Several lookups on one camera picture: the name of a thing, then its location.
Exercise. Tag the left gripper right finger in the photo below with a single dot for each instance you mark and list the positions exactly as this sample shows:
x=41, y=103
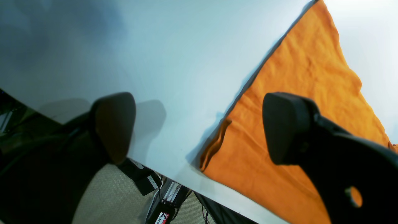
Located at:
x=356, y=178

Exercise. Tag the black power strip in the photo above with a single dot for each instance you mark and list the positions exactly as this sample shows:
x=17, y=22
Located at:
x=168, y=195

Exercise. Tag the orange t-shirt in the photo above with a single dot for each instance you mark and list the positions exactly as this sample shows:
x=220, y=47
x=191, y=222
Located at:
x=308, y=62

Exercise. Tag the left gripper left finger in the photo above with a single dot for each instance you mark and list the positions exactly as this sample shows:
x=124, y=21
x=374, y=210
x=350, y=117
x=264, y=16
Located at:
x=43, y=181

